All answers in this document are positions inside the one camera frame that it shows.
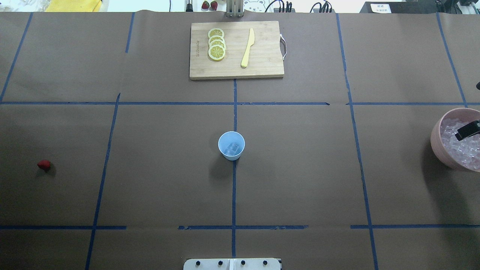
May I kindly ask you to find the ice cube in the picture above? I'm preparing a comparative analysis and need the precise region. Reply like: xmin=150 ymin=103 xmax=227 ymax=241
xmin=223 ymin=143 xmax=241 ymax=156

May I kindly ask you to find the pile of clear ice cubes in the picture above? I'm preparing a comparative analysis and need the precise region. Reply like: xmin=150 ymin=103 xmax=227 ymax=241
xmin=439 ymin=118 xmax=480 ymax=170

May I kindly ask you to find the light blue paper cup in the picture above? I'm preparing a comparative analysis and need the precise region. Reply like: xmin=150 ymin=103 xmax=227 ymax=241
xmin=217 ymin=130 xmax=245 ymax=161

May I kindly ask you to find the pink bowl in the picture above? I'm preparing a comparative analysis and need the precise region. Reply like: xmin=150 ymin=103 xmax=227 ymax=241
xmin=430 ymin=108 xmax=479 ymax=172

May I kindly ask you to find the wooden cutting board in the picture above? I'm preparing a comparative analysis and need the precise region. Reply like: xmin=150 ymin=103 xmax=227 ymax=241
xmin=190 ymin=21 xmax=285 ymax=80

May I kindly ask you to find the yellow plastic knife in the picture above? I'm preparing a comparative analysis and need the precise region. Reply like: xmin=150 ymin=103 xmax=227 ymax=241
xmin=240 ymin=28 xmax=255 ymax=68

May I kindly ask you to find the lemon slice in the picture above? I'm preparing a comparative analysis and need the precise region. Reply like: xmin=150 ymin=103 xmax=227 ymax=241
xmin=208 ymin=35 xmax=226 ymax=46
xmin=208 ymin=28 xmax=225 ymax=38
xmin=209 ymin=39 xmax=226 ymax=50
xmin=208 ymin=46 xmax=226 ymax=61

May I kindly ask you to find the red strawberry on table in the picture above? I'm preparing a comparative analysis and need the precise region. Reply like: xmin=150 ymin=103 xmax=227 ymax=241
xmin=37 ymin=159 xmax=51 ymax=173

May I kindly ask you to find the yellow cloth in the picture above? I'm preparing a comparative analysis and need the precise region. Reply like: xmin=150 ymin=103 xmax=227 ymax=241
xmin=45 ymin=0 xmax=103 ymax=12

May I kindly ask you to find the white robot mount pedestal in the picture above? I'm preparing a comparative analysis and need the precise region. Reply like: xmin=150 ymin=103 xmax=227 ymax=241
xmin=183 ymin=258 xmax=282 ymax=270

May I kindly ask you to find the aluminium frame post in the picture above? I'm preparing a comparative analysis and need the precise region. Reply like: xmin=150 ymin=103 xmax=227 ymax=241
xmin=226 ymin=0 xmax=245 ymax=18

